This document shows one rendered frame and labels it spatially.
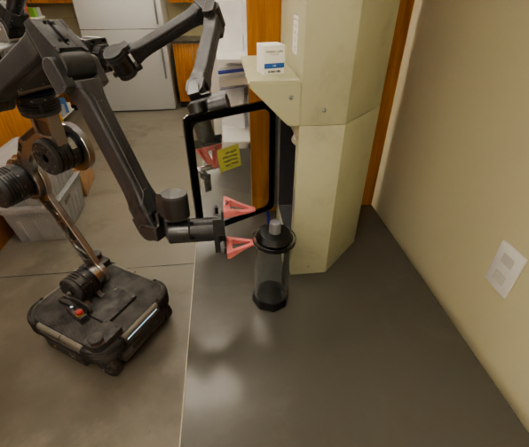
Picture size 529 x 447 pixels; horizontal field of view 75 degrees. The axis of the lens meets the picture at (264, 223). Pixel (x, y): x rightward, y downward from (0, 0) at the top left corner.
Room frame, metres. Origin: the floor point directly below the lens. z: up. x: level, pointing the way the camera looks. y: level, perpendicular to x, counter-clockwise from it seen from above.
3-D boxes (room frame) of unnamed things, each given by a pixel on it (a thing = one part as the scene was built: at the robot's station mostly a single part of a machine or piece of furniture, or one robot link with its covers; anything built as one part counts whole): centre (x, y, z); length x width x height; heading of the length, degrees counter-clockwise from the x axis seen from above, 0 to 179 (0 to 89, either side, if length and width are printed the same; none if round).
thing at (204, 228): (0.66, 0.14, 1.20); 0.07 x 0.07 x 0.10; 6
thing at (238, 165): (1.00, 0.09, 1.19); 0.30 x 0.01 x 0.40; 124
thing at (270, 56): (0.86, -0.01, 1.54); 0.05 x 0.05 x 0.06; 20
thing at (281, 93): (0.93, -0.01, 1.46); 0.32 x 0.11 x 0.10; 6
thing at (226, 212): (0.67, 0.07, 1.24); 0.09 x 0.07 x 0.07; 96
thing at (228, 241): (0.67, 0.07, 1.17); 0.09 x 0.07 x 0.07; 96
